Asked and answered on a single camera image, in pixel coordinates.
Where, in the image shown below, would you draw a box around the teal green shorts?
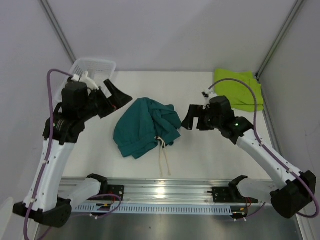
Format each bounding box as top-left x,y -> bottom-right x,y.
113,97 -> 182,159

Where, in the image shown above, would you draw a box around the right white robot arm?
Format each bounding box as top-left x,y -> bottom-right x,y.
181,103 -> 320,219

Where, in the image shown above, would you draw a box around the right aluminium corner post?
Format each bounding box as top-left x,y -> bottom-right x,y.
255,0 -> 307,81

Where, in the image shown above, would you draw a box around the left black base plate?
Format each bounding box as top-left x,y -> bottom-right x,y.
99,184 -> 125,201

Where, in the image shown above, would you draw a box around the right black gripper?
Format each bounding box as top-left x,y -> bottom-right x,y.
181,104 -> 222,131

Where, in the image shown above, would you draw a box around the white plastic basket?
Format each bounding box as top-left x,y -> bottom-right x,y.
68,57 -> 117,97

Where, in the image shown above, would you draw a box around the lime green folded shorts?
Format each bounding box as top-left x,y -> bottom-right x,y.
213,68 -> 264,112

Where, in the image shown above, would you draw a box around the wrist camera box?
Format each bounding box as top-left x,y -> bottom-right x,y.
209,96 -> 235,119
61,81 -> 89,112

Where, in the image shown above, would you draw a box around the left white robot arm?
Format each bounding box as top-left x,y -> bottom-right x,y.
13,79 -> 133,228

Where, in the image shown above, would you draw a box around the left aluminium corner post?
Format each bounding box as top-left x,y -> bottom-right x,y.
38,0 -> 77,64

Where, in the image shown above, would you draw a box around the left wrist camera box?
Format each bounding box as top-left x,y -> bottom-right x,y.
61,81 -> 89,112

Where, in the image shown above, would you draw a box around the white slotted cable duct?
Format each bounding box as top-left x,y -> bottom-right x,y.
72,203 -> 233,216

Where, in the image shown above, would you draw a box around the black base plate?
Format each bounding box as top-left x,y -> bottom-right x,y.
99,184 -> 125,201
207,186 -> 242,203

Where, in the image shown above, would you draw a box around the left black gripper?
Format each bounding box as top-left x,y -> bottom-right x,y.
79,79 -> 132,122

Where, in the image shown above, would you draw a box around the aluminium corner post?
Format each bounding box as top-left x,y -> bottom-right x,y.
255,0 -> 307,81
38,0 -> 77,64

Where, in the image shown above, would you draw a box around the aluminium mounting rail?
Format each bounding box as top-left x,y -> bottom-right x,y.
59,177 -> 271,202

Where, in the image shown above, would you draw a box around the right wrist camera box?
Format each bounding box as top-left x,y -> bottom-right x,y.
209,96 -> 235,119

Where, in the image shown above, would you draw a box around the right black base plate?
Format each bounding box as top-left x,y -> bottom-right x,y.
207,186 -> 242,203

